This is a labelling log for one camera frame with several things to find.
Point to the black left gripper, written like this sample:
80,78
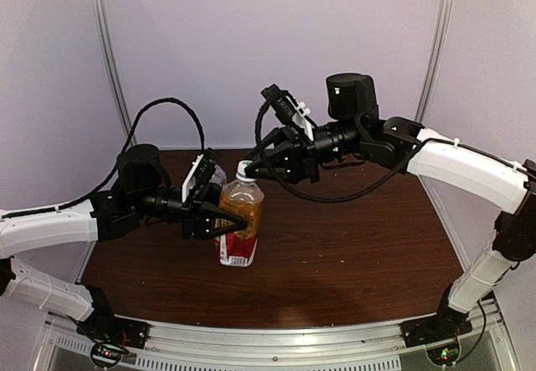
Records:
196,216

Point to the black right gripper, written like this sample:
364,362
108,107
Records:
299,156

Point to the clear plastic water bottle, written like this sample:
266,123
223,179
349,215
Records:
219,176

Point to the amber tea bottle red label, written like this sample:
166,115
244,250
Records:
243,200

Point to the white tea bottle cap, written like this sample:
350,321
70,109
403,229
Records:
241,170

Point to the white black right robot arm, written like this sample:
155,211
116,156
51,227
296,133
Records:
404,146

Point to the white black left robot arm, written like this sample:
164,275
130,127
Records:
142,194

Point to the left circuit board with leds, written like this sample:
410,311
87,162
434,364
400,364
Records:
103,355

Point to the circuit board with leds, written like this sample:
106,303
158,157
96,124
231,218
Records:
443,355
103,355

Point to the right circuit board with leds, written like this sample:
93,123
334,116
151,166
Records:
443,355

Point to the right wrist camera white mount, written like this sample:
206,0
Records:
289,111

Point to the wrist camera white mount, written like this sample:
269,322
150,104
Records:
289,111
200,172

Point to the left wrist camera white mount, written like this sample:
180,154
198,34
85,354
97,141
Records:
200,172

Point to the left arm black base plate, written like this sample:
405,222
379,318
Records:
119,331

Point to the right aluminium corner post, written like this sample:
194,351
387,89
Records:
442,24

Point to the aluminium corner post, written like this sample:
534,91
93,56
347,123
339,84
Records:
106,45
442,24

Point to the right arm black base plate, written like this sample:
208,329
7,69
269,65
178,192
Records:
433,329

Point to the left aluminium corner post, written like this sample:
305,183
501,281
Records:
106,45

